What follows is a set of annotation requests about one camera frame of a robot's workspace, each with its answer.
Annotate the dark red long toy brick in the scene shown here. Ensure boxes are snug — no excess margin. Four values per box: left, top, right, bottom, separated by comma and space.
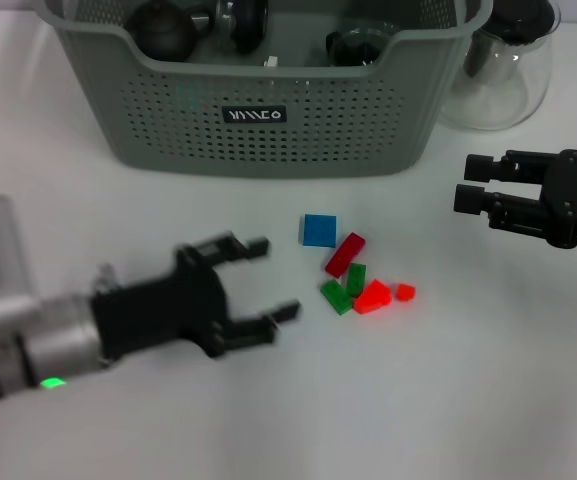
324, 232, 367, 279

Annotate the glass carafe with black lid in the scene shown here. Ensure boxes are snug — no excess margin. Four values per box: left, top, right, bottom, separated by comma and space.
437, 0, 562, 132

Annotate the blue square toy plate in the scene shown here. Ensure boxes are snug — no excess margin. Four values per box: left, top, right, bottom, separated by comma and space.
300, 213, 338, 247

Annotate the large red toy brick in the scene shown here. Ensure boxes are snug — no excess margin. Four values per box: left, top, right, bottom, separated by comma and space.
352, 278, 393, 316

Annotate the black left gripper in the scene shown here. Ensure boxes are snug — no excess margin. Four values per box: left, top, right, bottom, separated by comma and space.
90, 231, 302, 362

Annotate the dark clay teapot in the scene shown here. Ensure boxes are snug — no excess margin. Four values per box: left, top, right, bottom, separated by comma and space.
126, 0, 214, 64

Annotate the grey-green perforated storage bin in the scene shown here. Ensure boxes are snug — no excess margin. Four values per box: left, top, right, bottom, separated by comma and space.
42, 0, 494, 180

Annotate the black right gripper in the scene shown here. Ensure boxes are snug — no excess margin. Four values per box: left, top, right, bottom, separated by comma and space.
452, 148, 577, 251

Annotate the green toy brick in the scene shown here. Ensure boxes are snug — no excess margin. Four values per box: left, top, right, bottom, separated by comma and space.
320, 279, 354, 316
346, 263, 368, 299

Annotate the silver left gripper cable connector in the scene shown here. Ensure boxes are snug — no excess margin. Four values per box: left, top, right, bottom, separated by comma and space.
93, 263, 119, 292

